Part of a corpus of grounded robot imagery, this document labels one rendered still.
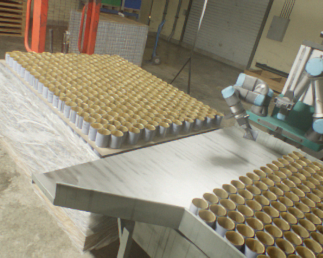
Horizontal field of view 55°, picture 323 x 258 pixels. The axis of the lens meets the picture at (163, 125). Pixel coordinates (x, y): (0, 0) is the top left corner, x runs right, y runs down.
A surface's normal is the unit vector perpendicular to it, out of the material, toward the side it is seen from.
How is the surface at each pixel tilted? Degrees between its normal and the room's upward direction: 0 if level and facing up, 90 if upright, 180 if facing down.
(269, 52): 90
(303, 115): 90
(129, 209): 90
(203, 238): 90
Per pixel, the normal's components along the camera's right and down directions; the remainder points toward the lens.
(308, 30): -0.70, 0.13
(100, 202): -0.01, 0.40
